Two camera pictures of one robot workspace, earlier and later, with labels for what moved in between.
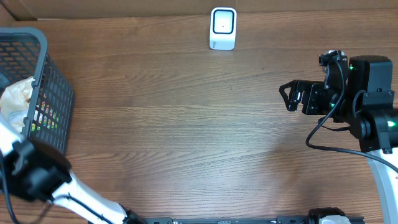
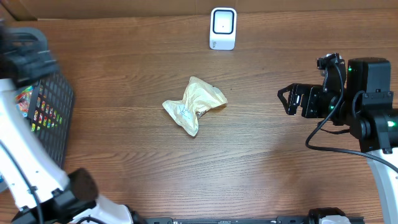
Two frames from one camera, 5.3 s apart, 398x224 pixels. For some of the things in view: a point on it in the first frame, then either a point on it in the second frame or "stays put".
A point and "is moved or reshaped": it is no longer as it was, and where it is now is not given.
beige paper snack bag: x=14 y=102 is moved or reshaped
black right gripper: x=310 y=88 stays put
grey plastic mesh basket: x=23 y=54 stays put
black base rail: x=283 y=219 stays put
